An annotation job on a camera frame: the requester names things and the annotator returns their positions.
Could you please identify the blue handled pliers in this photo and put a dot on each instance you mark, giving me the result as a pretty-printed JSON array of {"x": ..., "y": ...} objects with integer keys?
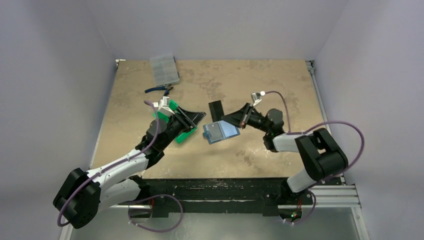
[{"x": 165, "y": 88}]

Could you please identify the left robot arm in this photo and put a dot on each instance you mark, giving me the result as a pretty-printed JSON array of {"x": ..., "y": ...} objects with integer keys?
[{"x": 116, "y": 169}]

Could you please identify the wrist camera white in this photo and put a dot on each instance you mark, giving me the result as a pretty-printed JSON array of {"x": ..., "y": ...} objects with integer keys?
[
  {"x": 257, "y": 97},
  {"x": 163, "y": 106}
]

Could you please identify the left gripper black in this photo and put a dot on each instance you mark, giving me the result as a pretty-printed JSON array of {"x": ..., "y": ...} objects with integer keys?
[{"x": 187, "y": 119}]

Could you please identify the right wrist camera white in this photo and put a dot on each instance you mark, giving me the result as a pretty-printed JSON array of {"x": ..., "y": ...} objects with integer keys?
[{"x": 257, "y": 97}]

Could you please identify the clear plastic organizer box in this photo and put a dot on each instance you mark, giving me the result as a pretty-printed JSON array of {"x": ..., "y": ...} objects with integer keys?
[{"x": 164, "y": 70}]

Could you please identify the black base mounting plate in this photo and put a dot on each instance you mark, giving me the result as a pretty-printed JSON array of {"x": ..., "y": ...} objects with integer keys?
[{"x": 258, "y": 195}]

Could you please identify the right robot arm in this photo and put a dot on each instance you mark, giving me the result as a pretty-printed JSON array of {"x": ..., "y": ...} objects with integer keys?
[{"x": 320, "y": 154}]

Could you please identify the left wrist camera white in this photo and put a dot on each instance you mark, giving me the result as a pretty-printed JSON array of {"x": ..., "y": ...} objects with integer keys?
[{"x": 163, "y": 106}]

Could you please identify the green plastic bin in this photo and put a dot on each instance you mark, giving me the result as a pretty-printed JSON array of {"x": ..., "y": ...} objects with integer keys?
[{"x": 164, "y": 122}]

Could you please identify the blue card holder wallet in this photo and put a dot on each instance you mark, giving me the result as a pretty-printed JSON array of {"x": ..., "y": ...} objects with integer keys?
[{"x": 219, "y": 131}]

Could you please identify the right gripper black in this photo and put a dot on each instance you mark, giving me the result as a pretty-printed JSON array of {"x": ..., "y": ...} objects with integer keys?
[{"x": 246, "y": 115}]

